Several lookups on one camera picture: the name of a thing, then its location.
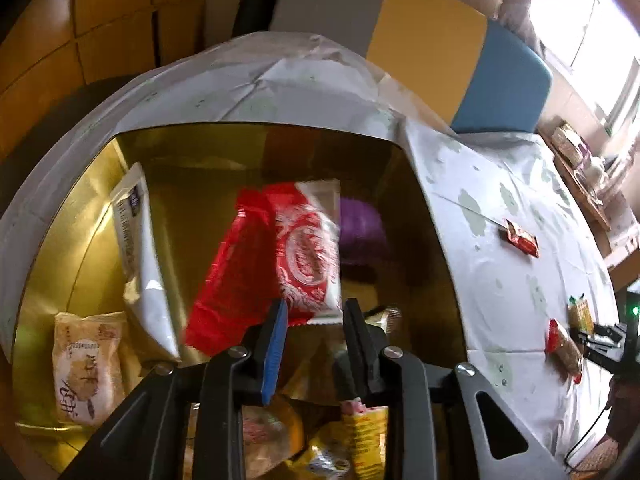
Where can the white green printed tablecloth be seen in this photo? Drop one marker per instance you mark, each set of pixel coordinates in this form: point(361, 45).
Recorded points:
point(500, 310)

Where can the person's right forearm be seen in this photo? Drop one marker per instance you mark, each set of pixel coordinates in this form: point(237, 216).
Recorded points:
point(624, 420)

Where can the grey yellow blue sofa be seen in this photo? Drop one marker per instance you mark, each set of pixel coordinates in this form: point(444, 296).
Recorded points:
point(425, 25)

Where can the yellow snack packet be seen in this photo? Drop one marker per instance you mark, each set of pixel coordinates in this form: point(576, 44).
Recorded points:
point(367, 440)

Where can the orange printed snack packet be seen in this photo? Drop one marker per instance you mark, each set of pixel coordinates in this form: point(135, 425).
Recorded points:
point(270, 440)

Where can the wooden cabinet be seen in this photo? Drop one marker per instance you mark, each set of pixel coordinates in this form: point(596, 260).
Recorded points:
point(100, 20)

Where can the red brown snack packet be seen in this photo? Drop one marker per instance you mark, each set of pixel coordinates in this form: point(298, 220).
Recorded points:
point(565, 352)

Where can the long white snack packet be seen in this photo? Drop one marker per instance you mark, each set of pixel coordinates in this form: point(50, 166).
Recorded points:
point(150, 285)

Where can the small red candy wrapper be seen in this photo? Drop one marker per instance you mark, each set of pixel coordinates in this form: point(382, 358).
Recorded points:
point(521, 239)

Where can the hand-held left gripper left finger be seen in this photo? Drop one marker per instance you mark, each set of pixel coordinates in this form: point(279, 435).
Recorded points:
point(274, 355)

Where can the red white patterned snack packet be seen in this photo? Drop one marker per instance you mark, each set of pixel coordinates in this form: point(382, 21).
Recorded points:
point(310, 255)

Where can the beige biscuit packet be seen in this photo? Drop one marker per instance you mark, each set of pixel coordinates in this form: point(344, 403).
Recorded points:
point(87, 365)

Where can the wooden shelf with clutter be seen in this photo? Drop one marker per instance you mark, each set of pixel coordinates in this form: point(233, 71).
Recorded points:
point(585, 170)

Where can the gold cardboard box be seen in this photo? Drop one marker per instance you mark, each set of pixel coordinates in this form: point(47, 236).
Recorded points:
point(215, 160)

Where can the light curtain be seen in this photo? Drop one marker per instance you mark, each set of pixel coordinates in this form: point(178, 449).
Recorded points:
point(525, 0)

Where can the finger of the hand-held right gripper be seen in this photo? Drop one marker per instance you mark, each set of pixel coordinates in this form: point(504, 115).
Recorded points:
point(597, 342)

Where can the plain red snack packet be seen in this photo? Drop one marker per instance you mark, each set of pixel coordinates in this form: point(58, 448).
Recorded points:
point(230, 280)

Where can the small brown snack packet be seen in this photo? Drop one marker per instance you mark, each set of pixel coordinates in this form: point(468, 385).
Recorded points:
point(385, 321)

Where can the purple snack packet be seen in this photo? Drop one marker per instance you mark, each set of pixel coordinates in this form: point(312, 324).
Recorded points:
point(362, 232)

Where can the yellow small packet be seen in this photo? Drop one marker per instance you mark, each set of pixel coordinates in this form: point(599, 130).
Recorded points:
point(581, 316)

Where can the bright window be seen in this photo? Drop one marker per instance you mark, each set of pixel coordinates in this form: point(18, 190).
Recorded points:
point(590, 35)

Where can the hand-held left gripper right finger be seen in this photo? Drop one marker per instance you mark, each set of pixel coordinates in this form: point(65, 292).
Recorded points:
point(356, 345)

